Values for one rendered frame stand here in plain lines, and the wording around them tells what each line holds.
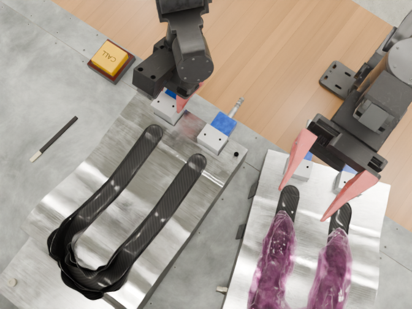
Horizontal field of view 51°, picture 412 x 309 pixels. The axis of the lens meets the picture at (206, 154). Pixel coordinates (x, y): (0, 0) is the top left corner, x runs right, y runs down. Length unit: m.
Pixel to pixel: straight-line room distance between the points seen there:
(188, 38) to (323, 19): 0.53
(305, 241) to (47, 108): 0.64
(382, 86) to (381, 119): 0.04
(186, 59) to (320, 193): 0.42
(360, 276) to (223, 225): 0.29
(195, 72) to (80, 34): 0.49
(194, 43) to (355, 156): 0.28
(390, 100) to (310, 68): 0.58
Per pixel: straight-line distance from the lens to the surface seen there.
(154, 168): 0.87
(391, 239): 1.01
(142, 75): 0.70
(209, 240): 0.93
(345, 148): 0.54
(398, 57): 0.53
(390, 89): 0.50
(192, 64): 0.67
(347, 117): 0.55
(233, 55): 1.05
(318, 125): 0.55
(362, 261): 0.89
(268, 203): 0.89
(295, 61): 1.06
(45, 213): 0.85
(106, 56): 1.03
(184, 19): 0.70
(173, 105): 0.85
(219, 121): 0.87
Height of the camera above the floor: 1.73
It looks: 75 degrees down
